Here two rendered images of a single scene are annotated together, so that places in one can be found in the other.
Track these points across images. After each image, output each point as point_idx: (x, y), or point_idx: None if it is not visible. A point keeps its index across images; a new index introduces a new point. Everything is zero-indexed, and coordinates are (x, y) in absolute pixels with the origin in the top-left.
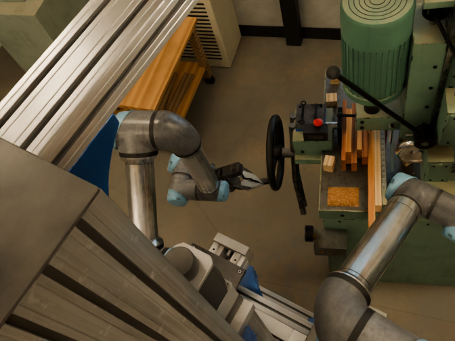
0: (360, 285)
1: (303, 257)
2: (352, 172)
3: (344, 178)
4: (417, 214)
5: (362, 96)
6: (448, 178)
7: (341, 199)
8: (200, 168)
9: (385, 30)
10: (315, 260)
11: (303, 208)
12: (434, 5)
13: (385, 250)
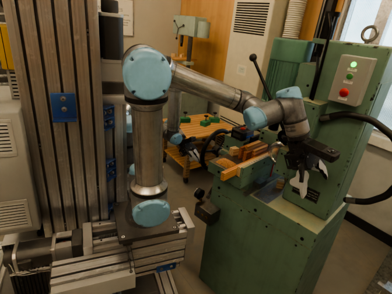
0: (170, 59)
1: (195, 256)
2: (241, 161)
3: (235, 160)
4: (236, 95)
5: (261, 81)
6: (295, 202)
7: (224, 161)
8: (172, 104)
9: (287, 43)
10: (199, 263)
11: (210, 193)
12: (317, 40)
13: (200, 76)
